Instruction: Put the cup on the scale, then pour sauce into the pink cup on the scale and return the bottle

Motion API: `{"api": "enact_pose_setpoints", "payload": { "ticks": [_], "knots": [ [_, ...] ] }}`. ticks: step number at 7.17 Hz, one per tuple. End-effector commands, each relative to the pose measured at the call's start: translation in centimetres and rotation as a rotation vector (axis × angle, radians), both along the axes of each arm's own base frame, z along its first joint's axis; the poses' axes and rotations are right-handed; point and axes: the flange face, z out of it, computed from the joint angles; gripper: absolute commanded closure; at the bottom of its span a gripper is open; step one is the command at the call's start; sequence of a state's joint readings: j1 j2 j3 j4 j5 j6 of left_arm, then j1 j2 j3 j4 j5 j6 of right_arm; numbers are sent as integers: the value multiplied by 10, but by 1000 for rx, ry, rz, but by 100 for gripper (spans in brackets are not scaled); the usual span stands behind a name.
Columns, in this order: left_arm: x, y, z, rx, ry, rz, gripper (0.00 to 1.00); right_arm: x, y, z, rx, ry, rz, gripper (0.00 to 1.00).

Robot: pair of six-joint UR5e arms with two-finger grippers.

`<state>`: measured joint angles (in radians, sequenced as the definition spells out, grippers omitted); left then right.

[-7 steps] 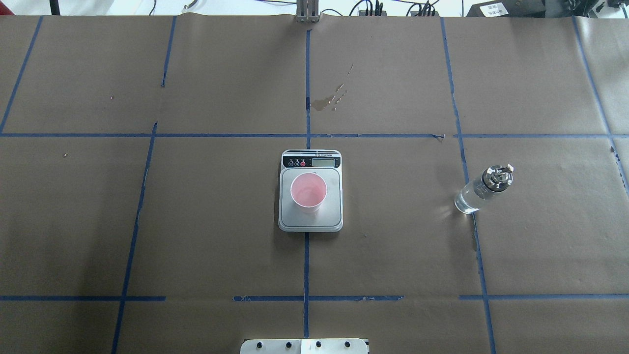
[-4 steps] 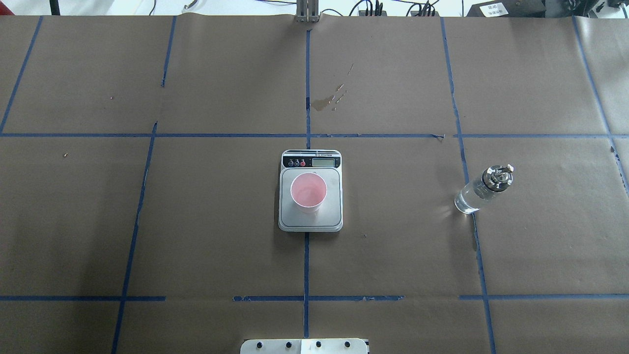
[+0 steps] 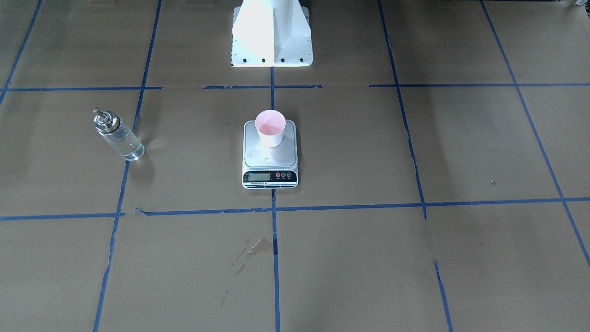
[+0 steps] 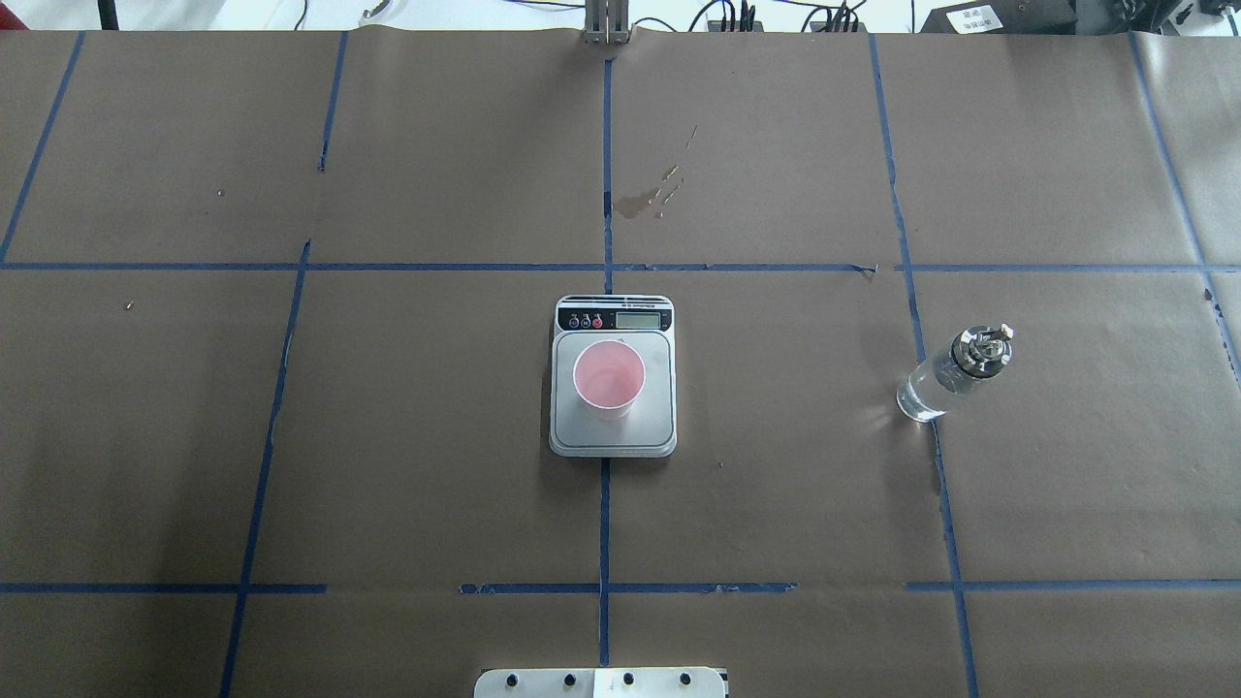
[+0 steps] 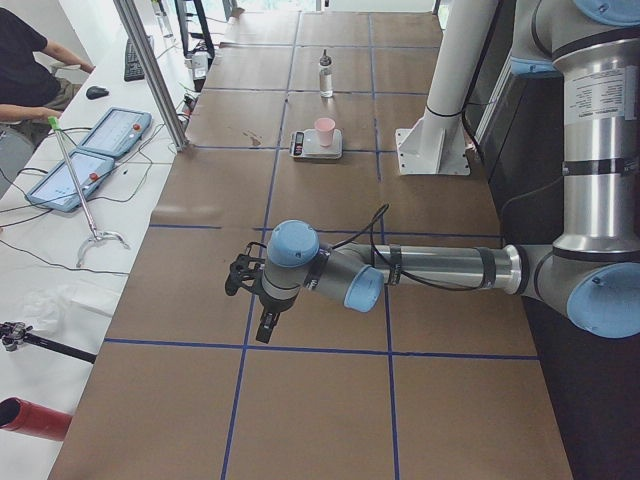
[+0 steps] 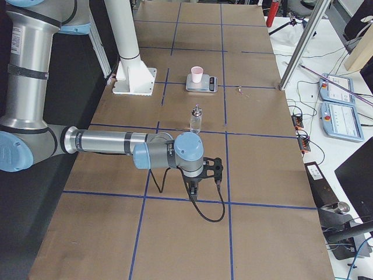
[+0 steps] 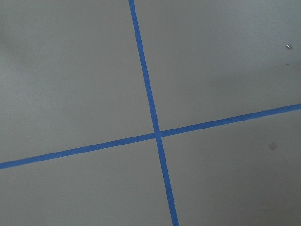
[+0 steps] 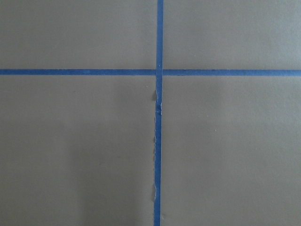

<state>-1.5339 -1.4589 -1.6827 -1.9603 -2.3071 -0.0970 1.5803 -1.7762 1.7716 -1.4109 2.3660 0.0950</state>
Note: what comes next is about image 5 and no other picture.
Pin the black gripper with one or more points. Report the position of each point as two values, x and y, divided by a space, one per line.
273 302

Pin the pink paper cup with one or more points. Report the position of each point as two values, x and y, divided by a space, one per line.
324 128

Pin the glass sauce bottle metal spout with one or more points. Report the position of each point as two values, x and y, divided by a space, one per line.
325 75

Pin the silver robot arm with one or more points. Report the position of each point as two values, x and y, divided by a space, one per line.
590 273

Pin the digital kitchen scale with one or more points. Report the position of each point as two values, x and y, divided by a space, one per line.
305 146

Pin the white plastic bag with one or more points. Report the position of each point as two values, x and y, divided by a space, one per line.
61 308

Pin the blue teach pendant far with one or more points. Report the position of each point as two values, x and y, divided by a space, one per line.
116 132

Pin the blue teach pendant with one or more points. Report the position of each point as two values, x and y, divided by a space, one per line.
56 190
116 132

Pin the blue teach pendant near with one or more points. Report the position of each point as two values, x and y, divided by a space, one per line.
56 190

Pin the black tripod rod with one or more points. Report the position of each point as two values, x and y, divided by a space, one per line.
15 334

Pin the red cylinder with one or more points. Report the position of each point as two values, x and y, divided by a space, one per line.
27 418

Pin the black keyboard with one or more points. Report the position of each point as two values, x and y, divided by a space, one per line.
133 70

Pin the black computer mouse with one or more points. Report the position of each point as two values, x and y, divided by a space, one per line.
96 92

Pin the metal reacher grabber tool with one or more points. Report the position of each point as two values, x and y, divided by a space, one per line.
97 236

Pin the person in black shirt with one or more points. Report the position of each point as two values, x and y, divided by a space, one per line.
31 94

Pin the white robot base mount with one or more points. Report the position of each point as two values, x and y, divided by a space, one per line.
435 145

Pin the aluminium frame post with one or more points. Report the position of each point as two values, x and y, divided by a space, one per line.
135 30

